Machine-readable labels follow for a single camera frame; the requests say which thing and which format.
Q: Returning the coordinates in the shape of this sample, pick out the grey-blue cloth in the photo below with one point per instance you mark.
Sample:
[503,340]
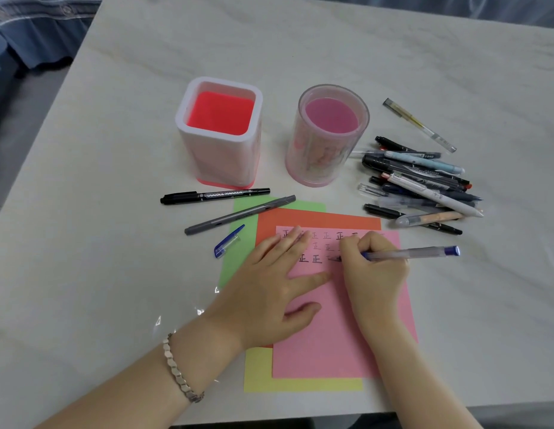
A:
[523,6]

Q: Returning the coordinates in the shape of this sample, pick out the person's left forearm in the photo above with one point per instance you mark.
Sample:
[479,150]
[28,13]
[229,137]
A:
[138,379]

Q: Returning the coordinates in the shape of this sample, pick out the person's right hand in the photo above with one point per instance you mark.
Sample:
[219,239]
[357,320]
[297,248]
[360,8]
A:
[375,285]

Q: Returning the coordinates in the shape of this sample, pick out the pile of assorted pens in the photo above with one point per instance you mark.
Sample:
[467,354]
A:
[415,183]

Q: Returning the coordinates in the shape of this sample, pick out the grey pen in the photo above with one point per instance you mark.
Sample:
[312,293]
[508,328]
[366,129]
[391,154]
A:
[241,214]

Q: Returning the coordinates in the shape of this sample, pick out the blue pen cap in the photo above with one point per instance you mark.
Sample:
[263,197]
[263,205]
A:
[228,243]

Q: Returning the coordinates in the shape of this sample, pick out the clear round pen holder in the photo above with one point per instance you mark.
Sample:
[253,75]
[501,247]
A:
[324,151]

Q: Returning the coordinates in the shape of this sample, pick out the white square pen holder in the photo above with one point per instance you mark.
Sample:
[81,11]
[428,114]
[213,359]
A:
[219,147]

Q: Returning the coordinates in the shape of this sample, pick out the pink paper sheet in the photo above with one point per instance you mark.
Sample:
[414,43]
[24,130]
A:
[330,348]

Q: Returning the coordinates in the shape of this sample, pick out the black marker pen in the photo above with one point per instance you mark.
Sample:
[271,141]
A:
[214,196]

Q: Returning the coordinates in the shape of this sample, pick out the yellow paper sheet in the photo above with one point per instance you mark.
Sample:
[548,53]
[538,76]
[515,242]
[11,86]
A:
[259,373]

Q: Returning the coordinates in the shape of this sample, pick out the green paper sheet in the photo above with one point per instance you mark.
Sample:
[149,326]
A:
[236,265]

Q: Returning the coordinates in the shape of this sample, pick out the person's right fingers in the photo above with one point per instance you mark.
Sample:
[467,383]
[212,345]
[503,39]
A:
[355,250]

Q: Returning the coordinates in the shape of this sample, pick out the clear pen with blue button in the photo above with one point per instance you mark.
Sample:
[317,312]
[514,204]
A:
[420,253]

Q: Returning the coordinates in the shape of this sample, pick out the orange paper sheet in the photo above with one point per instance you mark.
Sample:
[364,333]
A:
[304,218]

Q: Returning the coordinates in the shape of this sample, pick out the person's left hand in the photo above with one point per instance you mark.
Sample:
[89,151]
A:
[259,294]

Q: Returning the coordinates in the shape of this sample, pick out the person's left thumb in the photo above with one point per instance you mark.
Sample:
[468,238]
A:
[304,313]

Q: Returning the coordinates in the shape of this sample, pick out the clear pen with yellow refill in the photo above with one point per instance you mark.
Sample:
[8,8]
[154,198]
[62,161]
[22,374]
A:
[420,125]

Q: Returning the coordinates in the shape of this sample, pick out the blue striped cloth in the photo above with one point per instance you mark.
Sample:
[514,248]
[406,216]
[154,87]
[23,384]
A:
[40,26]

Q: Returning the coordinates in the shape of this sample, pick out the person's right forearm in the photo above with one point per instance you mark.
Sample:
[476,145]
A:
[402,361]

